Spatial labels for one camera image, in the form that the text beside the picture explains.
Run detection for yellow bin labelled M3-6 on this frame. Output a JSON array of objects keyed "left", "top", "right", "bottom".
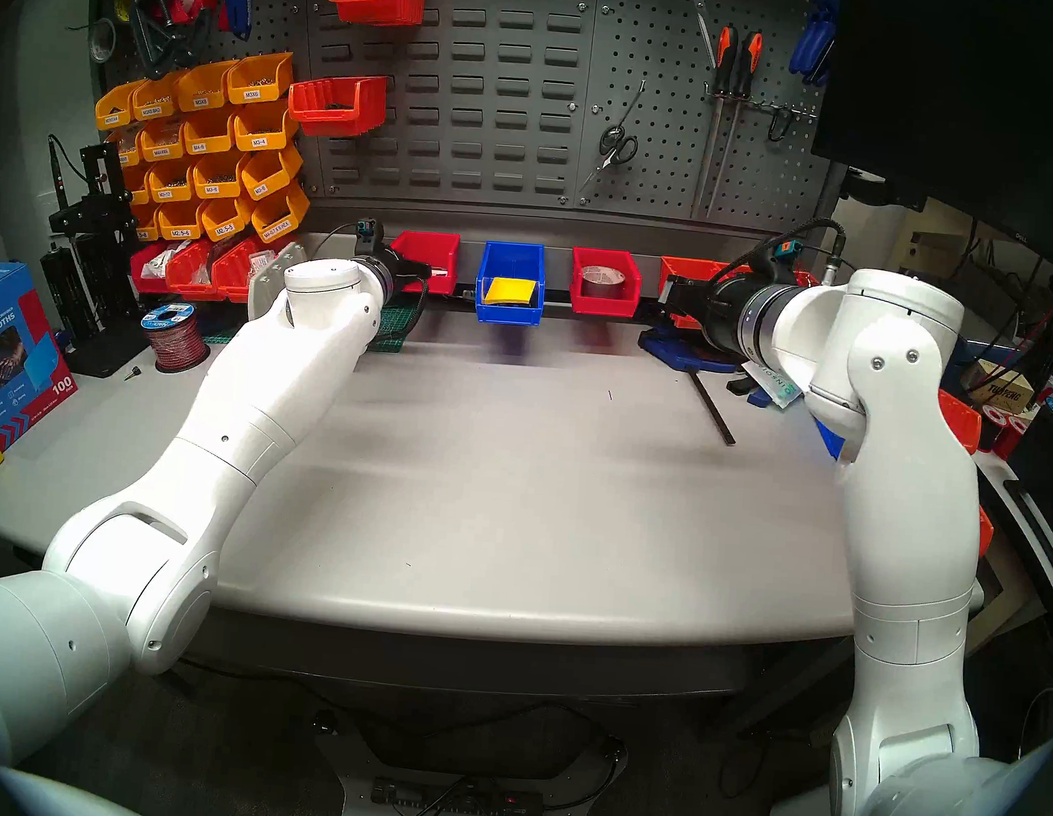
[{"left": 237, "top": 140, "right": 305, "bottom": 206}]

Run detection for black monitor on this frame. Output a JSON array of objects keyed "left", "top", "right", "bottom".
[{"left": 801, "top": 0, "right": 1053, "bottom": 288}]

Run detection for blue bin with yellow pad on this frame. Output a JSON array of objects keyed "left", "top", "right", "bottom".
[{"left": 473, "top": 241, "right": 550, "bottom": 328}]

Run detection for blue spring clamp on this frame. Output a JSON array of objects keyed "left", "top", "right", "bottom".
[
  {"left": 787, "top": 13, "right": 824, "bottom": 81},
  {"left": 805, "top": 0, "right": 841, "bottom": 88}
]

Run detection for cardboard box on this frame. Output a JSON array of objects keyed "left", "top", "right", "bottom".
[{"left": 962, "top": 357, "right": 1038, "bottom": 412}]

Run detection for blue black clamp tool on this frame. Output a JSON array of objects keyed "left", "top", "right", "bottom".
[{"left": 637, "top": 319, "right": 748, "bottom": 376}]

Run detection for grey bench back rail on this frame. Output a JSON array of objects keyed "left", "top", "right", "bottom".
[{"left": 307, "top": 198, "right": 813, "bottom": 311}]

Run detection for yellow bin labelled M3-12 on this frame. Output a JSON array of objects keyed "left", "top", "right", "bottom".
[{"left": 146, "top": 156, "right": 199, "bottom": 207}]

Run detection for green cutting mat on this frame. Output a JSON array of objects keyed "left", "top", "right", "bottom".
[{"left": 201, "top": 292, "right": 420, "bottom": 358}]

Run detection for yellow bin labelled M3-8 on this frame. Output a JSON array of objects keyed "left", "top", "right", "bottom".
[{"left": 188, "top": 149, "right": 249, "bottom": 204}]

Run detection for grey pegboard panel with tapes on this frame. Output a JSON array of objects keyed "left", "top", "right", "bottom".
[{"left": 76, "top": 0, "right": 336, "bottom": 192}]

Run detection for black flat metal bar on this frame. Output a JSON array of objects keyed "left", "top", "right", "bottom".
[{"left": 684, "top": 369, "right": 742, "bottom": 447}]

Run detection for yellow bin labelled M3-4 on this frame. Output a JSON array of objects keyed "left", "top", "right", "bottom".
[{"left": 230, "top": 97, "right": 302, "bottom": 156}]

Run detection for pale wooden side frame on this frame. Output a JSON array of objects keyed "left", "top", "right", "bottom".
[{"left": 895, "top": 204, "right": 981, "bottom": 287}]

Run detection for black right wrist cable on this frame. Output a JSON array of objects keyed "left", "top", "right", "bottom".
[{"left": 723, "top": 210, "right": 851, "bottom": 296}]

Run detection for dark blue storage crate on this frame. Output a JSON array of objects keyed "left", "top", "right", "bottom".
[{"left": 952, "top": 334, "right": 1017, "bottom": 388}]

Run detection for red bin with tape roll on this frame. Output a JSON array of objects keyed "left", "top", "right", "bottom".
[{"left": 567, "top": 247, "right": 644, "bottom": 320}]

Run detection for yellow bin labelled M4-6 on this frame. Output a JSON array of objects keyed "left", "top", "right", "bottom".
[{"left": 181, "top": 105, "right": 240, "bottom": 159}]

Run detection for red black wire spool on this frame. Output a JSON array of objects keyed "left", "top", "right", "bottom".
[{"left": 138, "top": 300, "right": 214, "bottom": 377}]

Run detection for black power strip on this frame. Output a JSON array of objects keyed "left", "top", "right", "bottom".
[{"left": 370, "top": 776, "right": 546, "bottom": 816}]

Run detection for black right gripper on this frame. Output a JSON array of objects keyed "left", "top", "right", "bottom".
[{"left": 661, "top": 273, "right": 761, "bottom": 356}]

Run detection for orange-red bin with glue sticks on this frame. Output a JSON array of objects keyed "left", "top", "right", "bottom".
[{"left": 656, "top": 257, "right": 731, "bottom": 332}]

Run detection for black handled scissors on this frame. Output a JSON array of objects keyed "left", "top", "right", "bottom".
[{"left": 577, "top": 124, "right": 641, "bottom": 200}]

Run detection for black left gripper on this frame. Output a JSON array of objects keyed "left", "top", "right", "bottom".
[{"left": 382, "top": 254, "right": 435, "bottom": 304}]

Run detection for yellow bin labelled M3X8 BAG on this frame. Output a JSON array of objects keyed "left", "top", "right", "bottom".
[{"left": 129, "top": 68, "right": 187, "bottom": 124}]

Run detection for metal wire hook rack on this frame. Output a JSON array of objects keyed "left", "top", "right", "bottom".
[{"left": 704, "top": 83, "right": 821, "bottom": 128}]

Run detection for yellow bin labelled M2.5-5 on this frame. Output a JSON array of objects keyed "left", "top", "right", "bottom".
[{"left": 197, "top": 193, "right": 257, "bottom": 245}]

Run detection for yellow bin labelled M2.5-6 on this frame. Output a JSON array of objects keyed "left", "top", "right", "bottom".
[{"left": 154, "top": 199, "right": 208, "bottom": 245}]

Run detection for yellow bin labelled M3X6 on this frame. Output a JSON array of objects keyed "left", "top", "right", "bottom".
[{"left": 224, "top": 48, "right": 296, "bottom": 109}]

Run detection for large beige plastic bin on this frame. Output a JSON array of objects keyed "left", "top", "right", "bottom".
[{"left": 245, "top": 238, "right": 313, "bottom": 312}]

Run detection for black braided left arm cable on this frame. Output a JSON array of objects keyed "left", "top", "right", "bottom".
[{"left": 385, "top": 278, "right": 430, "bottom": 350}]

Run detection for red bin with screw bags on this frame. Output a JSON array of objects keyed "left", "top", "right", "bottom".
[{"left": 128, "top": 241, "right": 180, "bottom": 296}]

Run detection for orange handled screwdrivers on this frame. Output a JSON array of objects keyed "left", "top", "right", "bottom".
[{"left": 706, "top": 28, "right": 765, "bottom": 223}]

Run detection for white pouch green print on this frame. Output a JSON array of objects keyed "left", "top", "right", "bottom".
[{"left": 740, "top": 360, "right": 804, "bottom": 409}]

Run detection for black instrument stand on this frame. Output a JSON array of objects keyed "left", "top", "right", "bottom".
[{"left": 41, "top": 138, "right": 146, "bottom": 322}]

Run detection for orange black handled file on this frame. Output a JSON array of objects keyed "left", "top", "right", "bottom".
[{"left": 691, "top": 25, "right": 741, "bottom": 222}]

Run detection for dark metal clamp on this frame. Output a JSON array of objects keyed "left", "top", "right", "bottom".
[{"left": 123, "top": 0, "right": 216, "bottom": 81}]

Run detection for black block device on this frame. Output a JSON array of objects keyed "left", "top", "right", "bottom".
[{"left": 33, "top": 243, "right": 85, "bottom": 341}]

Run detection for yellow bin labelled M4-0.7 HEX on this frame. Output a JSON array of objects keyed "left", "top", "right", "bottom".
[{"left": 248, "top": 181, "right": 312, "bottom": 247}]

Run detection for thin metal rod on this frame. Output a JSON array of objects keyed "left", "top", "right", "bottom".
[{"left": 613, "top": 78, "right": 647, "bottom": 133}]

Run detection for grey pegboard panel with tools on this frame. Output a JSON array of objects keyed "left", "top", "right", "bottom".
[{"left": 574, "top": 0, "right": 848, "bottom": 241}]

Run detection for orange-red bin with hardware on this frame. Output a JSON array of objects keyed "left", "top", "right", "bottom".
[
  {"left": 209, "top": 232, "right": 288, "bottom": 307},
  {"left": 164, "top": 238, "right": 220, "bottom": 301}
]

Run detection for red bin with blade pack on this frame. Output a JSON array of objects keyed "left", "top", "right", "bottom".
[{"left": 389, "top": 229, "right": 461, "bottom": 297}]

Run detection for grey louvered wall panel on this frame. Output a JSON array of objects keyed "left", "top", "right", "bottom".
[{"left": 288, "top": 0, "right": 601, "bottom": 219}]

